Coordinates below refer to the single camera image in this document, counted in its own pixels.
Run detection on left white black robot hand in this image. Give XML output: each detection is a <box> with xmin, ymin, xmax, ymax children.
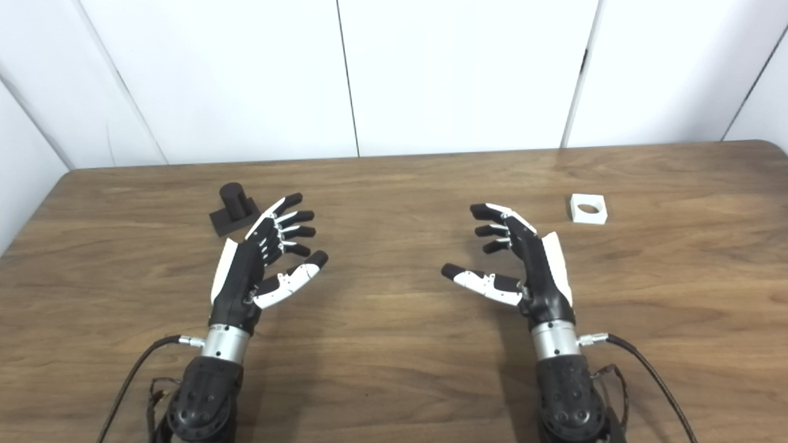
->
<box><xmin>210</xmin><ymin>193</ymin><xmax>329</xmax><ymax>336</ymax></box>

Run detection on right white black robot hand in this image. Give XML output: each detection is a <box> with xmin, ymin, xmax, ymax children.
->
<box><xmin>441</xmin><ymin>203</ymin><xmax>577</xmax><ymax>327</ymax></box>

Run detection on black peg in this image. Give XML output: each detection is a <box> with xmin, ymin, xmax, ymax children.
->
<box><xmin>209</xmin><ymin>182</ymin><xmax>261</xmax><ymax>237</ymax></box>

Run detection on white square piece with hole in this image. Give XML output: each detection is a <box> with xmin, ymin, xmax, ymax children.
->
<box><xmin>568</xmin><ymin>193</ymin><xmax>608</xmax><ymax>225</ymax></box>

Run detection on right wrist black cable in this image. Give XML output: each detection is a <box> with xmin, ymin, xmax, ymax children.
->
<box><xmin>577</xmin><ymin>332</ymin><xmax>699</xmax><ymax>443</ymax></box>

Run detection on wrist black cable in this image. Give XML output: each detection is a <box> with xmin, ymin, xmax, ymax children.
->
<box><xmin>95</xmin><ymin>334</ymin><xmax>205</xmax><ymax>443</ymax></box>
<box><xmin>577</xmin><ymin>332</ymin><xmax>699</xmax><ymax>443</ymax></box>

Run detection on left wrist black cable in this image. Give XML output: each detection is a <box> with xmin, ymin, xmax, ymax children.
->
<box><xmin>95</xmin><ymin>334</ymin><xmax>205</xmax><ymax>443</ymax></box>

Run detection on right arm thin wires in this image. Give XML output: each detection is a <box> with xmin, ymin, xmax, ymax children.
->
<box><xmin>591</xmin><ymin>364</ymin><xmax>630</xmax><ymax>431</ymax></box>

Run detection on arm thin wires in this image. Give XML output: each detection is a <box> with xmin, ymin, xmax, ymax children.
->
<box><xmin>146</xmin><ymin>377</ymin><xmax>182</xmax><ymax>443</ymax></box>
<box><xmin>591</xmin><ymin>364</ymin><xmax>630</xmax><ymax>431</ymax></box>

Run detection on left arm thin wires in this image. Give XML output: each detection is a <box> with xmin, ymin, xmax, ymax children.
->
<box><xmin>146</xmin><ymin>377</ymin><xmax>182</xmax><ymax>443</ymax></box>

